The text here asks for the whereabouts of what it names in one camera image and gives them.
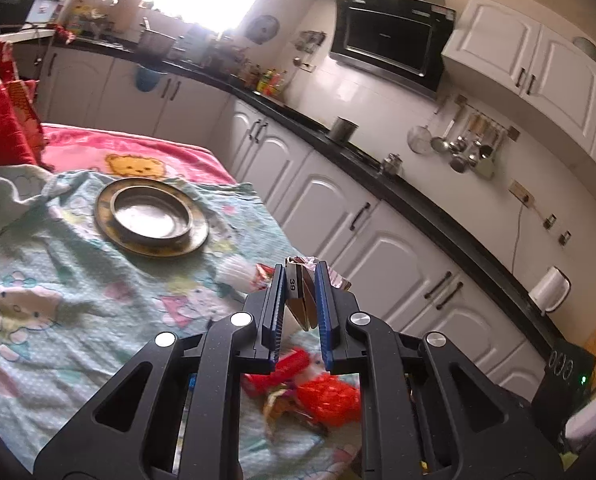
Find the blue plastic basin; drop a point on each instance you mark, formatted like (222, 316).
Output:
(146, 79)

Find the white pleated paper liner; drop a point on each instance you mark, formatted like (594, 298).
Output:
(232, 272)

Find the white base cabinets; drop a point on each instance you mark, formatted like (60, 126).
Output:
(328, 200)

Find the row of hanging steel utensils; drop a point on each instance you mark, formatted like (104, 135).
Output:
(470, 152)

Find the pink bear print blanket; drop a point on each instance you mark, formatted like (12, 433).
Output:
(77, 145)

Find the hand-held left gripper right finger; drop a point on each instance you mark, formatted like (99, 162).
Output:
(324, 310)

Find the group of condiment bottles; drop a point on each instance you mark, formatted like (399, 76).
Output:
(268, 80)

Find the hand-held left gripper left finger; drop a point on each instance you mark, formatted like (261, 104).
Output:
(277, 330)

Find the yellow snack wrapper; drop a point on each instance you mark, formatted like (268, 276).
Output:
(280, 410)

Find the round wall fan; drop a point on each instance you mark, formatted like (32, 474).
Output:
(262, 29)

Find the round brass plate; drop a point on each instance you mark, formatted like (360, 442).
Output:
(105, 227)

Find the white electric kettle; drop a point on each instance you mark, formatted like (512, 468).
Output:
(548, 290)

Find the red white snack wrapper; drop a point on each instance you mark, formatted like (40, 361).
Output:
(264, 276)

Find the steel bowl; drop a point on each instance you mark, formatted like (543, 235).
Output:
(150, 215)

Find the black kitchen countertop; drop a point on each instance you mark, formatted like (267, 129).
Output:
(428, 205)

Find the white upper cabinets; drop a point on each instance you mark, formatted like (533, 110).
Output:
(493, 45)

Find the teal printed blanket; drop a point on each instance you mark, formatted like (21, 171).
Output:
(52, 270)

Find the black range hood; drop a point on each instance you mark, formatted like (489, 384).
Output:
(378, 35)

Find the black appliance with green light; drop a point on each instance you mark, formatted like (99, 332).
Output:
(563, 375)

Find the large steel stockpot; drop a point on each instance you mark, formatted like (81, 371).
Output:
(155, 42)

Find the brown silver snack wrapper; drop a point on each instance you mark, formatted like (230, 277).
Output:
(300, 310)

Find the wall socket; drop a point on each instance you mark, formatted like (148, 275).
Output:
(522, 194)

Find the red dotted snack packet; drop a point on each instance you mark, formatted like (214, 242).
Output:
(330, 400)

